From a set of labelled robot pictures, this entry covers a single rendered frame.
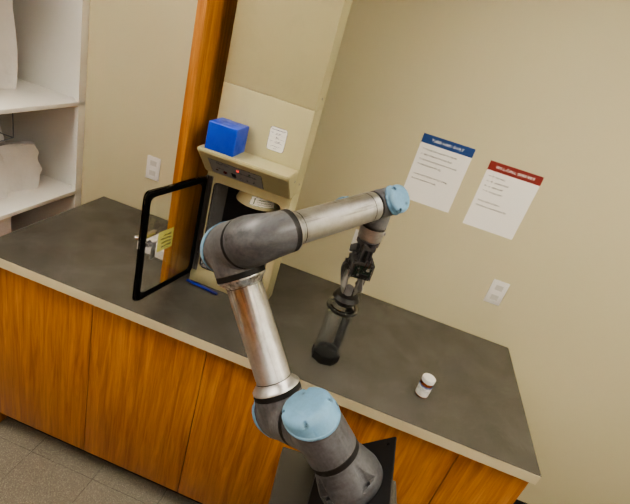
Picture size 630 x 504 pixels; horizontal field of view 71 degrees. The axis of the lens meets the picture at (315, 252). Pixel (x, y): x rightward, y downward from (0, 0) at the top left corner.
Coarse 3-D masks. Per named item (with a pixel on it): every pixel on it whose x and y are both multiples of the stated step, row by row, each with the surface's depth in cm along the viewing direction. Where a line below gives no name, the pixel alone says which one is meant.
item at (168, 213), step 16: (176, 192) 144; (192, 192) 152; (160, 208) 140; (176, 208) 148; (192, 208) 156; (160, 224) 143; (176, 224) 152; (192, 224) 161; (160, 240) 147; (176, 240) 156; (192, 240) 165; (144, 256) 143; (160, 256) 151; (176, 256) 160; (144, 272) 146; (160, 272) 155; (176, 272) 164; (144, 288) 150
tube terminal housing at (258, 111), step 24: (240, 96) 145; (264, 96) 143; (240, 120) 148; (264, 120) 146; (288, 120) 144; (312, 120) 143; (264, 144) 149; (288, 144) 147; (312, 144) 155; (264, 192) 156; (216, 288) 176
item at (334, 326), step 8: (328, 304) 147; (336, 304) 154; (328, 312) 148; (344, 312) 145; (352, 312) 146; (328, 320) 148; (336, 320) 147; (344, 320) 146; (320, 328) 154; (328, 328) 149; (336, 328) 148; (344, 328) 148; (320, 336) 152; (328, 336) 150; (336, 336) 149; (344, 336) 151; (320, 344) 153; (328, 344) 151; (336, 344) 151; (320, 352) 153; (328, 352) 152; (336, 352) 153
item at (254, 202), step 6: (240, 192) 165; (240, 198) 163; (246, 198) 161; (252, 198) 161; (258, 198) 160; (246, 204) 161; (252, 204) 161; (258, 204) 161; (264, 204) 161; (270, 204) 162; (276, 204) 164; (264, 210) 161; (270, 210) 163; (276, 210) 165
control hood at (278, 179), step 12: (204, 144) 147; (204, 156) 146; (216, 156) 143; (228, 156) 142; (240, 156) 146; (252, 156) 150; (240, 168) 144; (252, 168) 142; (264, 168) 142; (276, 168) 145; (288, 168) 149; (264, 180) 146; (276, 180) 143; (288, 180) 140; (276, 192) 151; (288, 192) 147
